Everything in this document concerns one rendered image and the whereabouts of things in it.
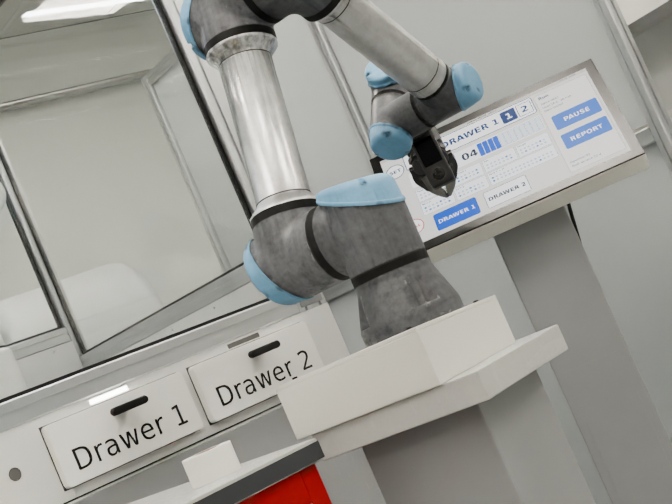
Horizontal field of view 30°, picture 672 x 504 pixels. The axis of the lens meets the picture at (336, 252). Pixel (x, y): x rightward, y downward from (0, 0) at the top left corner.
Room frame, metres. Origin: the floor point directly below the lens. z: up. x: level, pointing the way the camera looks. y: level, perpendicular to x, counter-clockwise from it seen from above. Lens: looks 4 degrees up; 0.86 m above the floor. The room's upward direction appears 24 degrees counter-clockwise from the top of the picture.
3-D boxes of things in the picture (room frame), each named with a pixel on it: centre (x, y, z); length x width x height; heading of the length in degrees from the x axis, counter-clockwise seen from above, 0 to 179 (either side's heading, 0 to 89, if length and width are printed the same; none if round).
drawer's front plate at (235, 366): (2.37, 0.22, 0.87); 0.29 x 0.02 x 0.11; 133
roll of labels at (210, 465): (1.68, 0.27, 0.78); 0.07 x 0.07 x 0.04
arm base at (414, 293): (1.78, -0.06, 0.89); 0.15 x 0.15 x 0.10
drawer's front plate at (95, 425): (2.16, 0.45, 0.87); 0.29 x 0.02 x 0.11; 133
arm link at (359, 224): (1.79, -0.06, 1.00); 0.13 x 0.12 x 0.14; 56
